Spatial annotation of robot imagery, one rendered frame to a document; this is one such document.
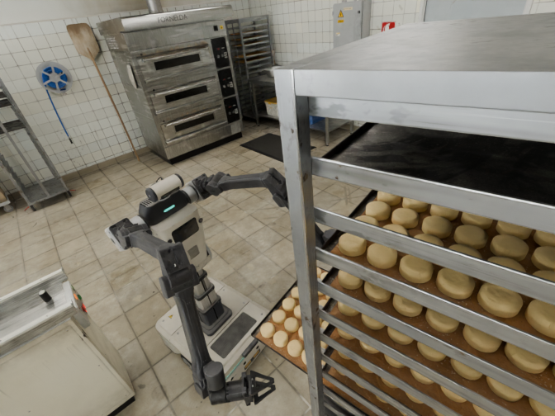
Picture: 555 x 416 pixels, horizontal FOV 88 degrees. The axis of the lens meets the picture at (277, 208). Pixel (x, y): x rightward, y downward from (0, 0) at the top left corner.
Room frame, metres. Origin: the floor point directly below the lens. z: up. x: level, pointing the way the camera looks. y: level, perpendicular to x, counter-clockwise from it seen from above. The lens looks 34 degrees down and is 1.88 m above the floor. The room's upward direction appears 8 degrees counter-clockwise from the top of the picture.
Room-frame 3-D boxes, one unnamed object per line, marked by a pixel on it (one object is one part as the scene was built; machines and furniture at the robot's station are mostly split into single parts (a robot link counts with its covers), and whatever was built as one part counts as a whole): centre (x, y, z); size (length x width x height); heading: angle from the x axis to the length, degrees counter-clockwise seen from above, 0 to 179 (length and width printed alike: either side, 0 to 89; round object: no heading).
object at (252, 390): (0.45, 0.13, 0.90); 0.09 x 0.07 x 0.07; 93
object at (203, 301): (1.20, 0.53, 0.36); 0.13 x 0.13 x 0.40; 48
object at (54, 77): (4.58, 2.83, 1.10); 0.41 x 0.17 x 1.10; 127
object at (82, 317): (1.02, 1.08, 0.77); 0.24 x 0.04 x 0.14; 36
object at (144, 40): (5.09, 1.23, 1.01); 1.56 x 1.20 x 2.01; 127
